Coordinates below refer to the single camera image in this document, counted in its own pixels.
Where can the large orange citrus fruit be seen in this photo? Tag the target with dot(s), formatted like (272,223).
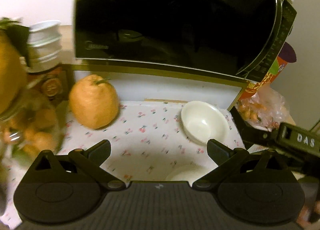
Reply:
(94,102)

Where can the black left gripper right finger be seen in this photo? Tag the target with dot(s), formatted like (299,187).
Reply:
(228,162)

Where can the white microwave oven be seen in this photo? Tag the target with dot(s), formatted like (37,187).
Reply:
(239,38)

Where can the plastic bag of fruit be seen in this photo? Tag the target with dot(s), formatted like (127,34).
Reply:
(266,109)

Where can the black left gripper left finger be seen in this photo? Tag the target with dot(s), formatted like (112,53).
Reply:
(90,160)

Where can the cherry print tablecloth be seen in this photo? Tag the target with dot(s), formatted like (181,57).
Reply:
(147,141)

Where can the red gift box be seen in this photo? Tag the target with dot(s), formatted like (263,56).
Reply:
(287,55)

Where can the cream bowl far right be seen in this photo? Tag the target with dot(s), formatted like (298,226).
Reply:
(202,122)

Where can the glass jar of kumquats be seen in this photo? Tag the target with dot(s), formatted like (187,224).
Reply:
(29,126)

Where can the large orange with leaves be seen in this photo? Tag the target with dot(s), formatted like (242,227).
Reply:
(14,45)

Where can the stack of white bowls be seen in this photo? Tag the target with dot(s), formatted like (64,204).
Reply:
(44,46)

